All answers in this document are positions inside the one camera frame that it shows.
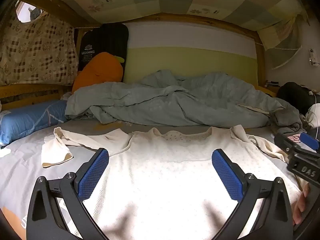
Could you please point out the grey bed sheet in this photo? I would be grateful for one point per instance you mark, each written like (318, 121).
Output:
(22, 170)

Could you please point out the cream knit sweater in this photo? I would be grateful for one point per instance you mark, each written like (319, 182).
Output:
(162, 170)

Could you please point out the wooden bed frame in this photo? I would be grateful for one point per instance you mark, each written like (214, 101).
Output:
(200, 18)

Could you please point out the white wall charger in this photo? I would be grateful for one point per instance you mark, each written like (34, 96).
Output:
(312, 57)

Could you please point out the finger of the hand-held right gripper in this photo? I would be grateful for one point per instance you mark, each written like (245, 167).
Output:
(310, 141)
(285, 142)

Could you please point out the white cloth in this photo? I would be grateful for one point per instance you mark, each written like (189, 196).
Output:
(313, 116)

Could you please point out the black printed cushion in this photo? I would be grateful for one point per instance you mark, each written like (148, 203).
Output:
(105, 40)

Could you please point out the grey-green duvet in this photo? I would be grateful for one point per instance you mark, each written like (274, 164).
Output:
(175, 100)

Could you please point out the white paper scrap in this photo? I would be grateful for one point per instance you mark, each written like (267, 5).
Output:
(5, 152)

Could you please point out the black bag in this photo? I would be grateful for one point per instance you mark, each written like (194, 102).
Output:
(292, 95)

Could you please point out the grey folded garment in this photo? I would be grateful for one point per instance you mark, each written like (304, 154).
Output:
(287, 120)

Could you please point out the blue pillow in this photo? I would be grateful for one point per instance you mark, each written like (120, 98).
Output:
(27, 120)

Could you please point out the checkered floral curtain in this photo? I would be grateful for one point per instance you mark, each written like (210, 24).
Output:
(37, 52)

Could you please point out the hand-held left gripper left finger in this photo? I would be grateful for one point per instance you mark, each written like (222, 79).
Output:
(93, 175)

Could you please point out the person's right hand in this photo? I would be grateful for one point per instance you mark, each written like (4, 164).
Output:
(300, 205)

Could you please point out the pink folded garment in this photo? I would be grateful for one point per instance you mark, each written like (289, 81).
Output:
(295, 138)

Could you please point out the orange carrot plush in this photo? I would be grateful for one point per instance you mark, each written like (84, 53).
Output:
(100, 70)

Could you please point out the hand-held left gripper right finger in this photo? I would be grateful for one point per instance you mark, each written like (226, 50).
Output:
(227, 177)

